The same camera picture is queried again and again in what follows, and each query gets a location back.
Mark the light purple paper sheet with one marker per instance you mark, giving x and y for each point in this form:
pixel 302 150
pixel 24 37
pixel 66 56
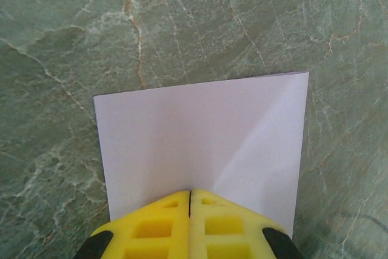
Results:
pixel 197 137

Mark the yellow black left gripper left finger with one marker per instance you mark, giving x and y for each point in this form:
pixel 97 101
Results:
pixel 179 234

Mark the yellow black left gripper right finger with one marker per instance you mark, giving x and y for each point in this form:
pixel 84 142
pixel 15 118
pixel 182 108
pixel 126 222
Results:
pixel 198 234

